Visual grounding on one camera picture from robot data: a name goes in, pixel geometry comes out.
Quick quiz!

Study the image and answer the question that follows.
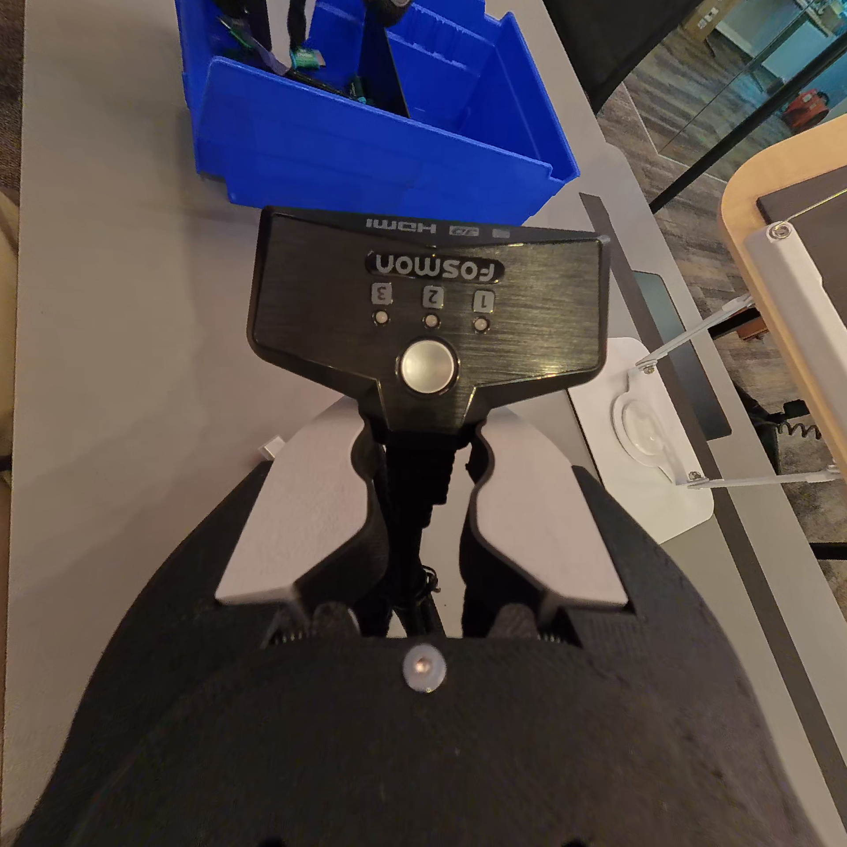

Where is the black switch box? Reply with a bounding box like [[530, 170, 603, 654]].
[[246, 205, 613, 636]]

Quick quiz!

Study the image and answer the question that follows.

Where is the wood framed dark board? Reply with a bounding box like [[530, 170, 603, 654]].
[[720, 112, 847, 491]]

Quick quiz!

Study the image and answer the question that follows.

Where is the black cable with green plug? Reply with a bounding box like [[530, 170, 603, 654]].
[[215, 13, 378, 107]]

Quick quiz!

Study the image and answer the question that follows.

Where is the clear suction cup mount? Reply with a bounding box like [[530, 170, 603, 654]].
[[612, 390, 696, 487]]

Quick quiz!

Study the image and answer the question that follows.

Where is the white board clamp bar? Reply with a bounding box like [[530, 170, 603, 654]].
[[744, 221, 847, 480]]

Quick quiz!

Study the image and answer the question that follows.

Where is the red floor machine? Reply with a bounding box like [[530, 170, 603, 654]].
[[783, 91, 836, 124]]

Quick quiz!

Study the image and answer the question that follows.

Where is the blue plastic bin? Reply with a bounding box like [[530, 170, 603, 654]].
[[174, 0, 582, 229]]

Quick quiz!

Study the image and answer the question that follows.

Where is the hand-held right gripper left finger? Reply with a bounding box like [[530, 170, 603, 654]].
[[215, 404, 390, 635]]

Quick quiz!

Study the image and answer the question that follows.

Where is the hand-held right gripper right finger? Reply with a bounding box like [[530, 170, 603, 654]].
[[460, 409, 630, 637]]

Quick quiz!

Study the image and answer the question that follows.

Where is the black coiled cable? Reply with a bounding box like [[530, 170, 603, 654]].
[[771, 400, 825, 441]]

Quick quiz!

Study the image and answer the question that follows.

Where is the black bin divider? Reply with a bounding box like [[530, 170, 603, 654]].
[[360, 23, 412, 121]]

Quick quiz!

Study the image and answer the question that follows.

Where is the white stand base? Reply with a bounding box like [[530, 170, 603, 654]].
[[568, 336, 716, 545]]

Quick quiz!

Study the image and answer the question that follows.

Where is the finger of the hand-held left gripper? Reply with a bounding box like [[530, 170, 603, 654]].
[[263, 0, 313, 67]]

